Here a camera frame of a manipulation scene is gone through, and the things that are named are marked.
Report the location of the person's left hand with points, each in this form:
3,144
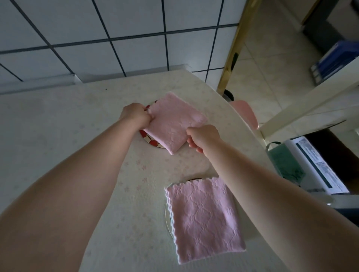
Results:
136,115

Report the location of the person's right hand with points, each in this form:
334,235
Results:
203,137

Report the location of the red rimmed small coaster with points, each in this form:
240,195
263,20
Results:
147,137

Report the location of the green cloth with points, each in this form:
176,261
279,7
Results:
174,123
204,218

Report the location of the white cartoon coaster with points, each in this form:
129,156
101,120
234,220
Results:
168,218

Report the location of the person's left forearm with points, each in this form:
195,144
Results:
64,201

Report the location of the person's right forearm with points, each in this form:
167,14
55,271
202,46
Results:
289,218

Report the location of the pink plastic stool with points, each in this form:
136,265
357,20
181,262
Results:
245,113

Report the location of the black round bin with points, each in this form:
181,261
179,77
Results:
228,95

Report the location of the cream speckled tablecloth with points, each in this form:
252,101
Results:
56,126

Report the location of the white slatted chair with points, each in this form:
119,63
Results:
308,103

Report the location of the blue and white box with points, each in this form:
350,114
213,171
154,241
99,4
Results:
336,61

